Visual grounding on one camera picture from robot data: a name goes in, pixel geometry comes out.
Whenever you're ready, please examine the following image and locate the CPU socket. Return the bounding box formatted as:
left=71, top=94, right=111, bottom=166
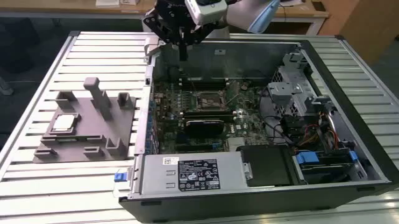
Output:
left=195, top=91, right=229, bottom=112

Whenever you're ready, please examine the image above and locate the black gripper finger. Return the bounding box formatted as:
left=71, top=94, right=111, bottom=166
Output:
left=183, top=21, right=216, bottom=62
left=143, top=13, right=184, bottom=62

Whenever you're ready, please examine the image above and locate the black office chair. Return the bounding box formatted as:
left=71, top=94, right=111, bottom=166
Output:
left=0, top=17, right=41, bottom=75

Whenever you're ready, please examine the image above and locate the black expansion slot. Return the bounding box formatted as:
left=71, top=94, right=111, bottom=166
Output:
left=175, top=144, right=213, bottom=152

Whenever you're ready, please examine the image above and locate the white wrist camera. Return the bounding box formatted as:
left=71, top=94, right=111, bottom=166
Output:
left=184, top=0, right=229, bottom=26

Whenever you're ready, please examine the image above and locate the silver CPU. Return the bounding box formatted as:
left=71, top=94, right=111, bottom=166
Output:
left=51, top=114, right=79, bottom=133

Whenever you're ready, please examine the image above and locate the black plastic shroud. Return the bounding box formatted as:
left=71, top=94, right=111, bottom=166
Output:
left=236, top=144, right=304, bottom=187

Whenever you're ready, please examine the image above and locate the grey case hinge bracket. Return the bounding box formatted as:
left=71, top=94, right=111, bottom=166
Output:
left=143, top=37, right=160, bottom=63

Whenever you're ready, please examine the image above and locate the wooden desk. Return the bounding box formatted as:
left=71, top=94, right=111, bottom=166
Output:
left=0, top=0, right=332, bottom=35

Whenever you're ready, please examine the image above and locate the silver metal drive cage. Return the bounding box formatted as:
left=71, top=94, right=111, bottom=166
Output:
left=267, top=52, right=332, bottom=117

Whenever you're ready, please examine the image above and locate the grey parts rack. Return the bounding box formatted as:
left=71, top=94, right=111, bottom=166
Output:
left=32, top=77, right=139, bottom=164

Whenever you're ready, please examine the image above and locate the grey ribbon cable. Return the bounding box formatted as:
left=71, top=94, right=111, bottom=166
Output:
left=326, top=109, right=343, bottom=141

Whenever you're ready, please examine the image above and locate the orange wire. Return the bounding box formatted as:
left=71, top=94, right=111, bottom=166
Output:
left=327, top=129, right=340, bottom=150

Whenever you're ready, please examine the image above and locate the green motherboard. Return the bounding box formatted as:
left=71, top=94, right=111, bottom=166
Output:
left=152, top=80, right=282, bottom=154

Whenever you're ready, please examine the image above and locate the yellow wire bundle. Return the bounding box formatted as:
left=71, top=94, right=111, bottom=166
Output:
left=300, top=130, right=323, bottom=147

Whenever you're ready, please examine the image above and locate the black graphics card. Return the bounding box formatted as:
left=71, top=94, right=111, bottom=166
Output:
left=185, top=119, right=225, bottom=137

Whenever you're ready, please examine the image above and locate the black RAM stick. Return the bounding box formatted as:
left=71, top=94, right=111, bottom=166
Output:
left=183, top=110, right=233, bottom=117
left=184, top=115, right=235, bottom=122

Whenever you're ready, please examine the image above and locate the white chair leg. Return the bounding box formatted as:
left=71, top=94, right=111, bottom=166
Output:
left=0, top=77, right=13, bottom=95

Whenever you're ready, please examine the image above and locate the grey power supply with label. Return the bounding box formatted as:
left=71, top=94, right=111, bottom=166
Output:
left=136, top=153, right=249, bottom=196

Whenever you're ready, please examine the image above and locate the black PC case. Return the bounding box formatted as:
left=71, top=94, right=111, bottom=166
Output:
left=117, top=37, right=399, bottom=224

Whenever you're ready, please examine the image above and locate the hard disk in blue carrier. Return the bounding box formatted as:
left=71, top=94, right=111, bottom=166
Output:
left=295, top=150, right=359, bottom=185

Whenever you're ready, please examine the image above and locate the wooden cabinet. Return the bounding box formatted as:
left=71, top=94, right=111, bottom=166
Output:
left=318, top=0, right=399, bottom=67

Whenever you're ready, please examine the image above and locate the silver chipset heatsink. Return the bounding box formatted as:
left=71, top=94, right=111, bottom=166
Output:
left=227, top=137, right=245, bottom=151

